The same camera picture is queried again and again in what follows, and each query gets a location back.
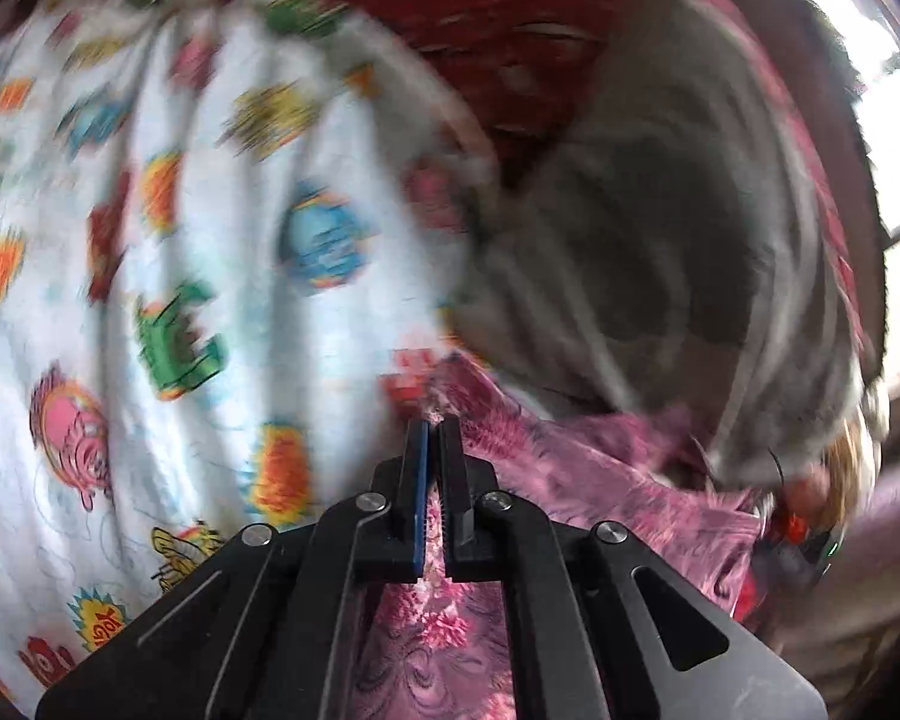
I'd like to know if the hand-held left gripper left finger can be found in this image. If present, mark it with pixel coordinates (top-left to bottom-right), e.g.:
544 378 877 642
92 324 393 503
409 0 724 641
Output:
36 418 432 720

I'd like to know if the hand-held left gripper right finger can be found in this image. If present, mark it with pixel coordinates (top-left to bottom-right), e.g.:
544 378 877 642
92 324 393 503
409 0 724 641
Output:
435 414 830 720

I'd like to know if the purple floral shirt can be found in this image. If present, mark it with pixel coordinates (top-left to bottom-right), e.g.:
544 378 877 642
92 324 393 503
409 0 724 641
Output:
352 352 773 720

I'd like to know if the grey pillow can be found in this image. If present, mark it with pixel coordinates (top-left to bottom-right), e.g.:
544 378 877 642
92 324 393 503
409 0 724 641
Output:
450 0 871 488

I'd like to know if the cartoon printed white blanket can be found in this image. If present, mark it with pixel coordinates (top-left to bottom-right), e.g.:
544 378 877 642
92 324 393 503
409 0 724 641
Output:
0 0 511 713

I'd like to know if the red patterned blanket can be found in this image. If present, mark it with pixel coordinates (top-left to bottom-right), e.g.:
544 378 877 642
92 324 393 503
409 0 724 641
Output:
270 0 646 175

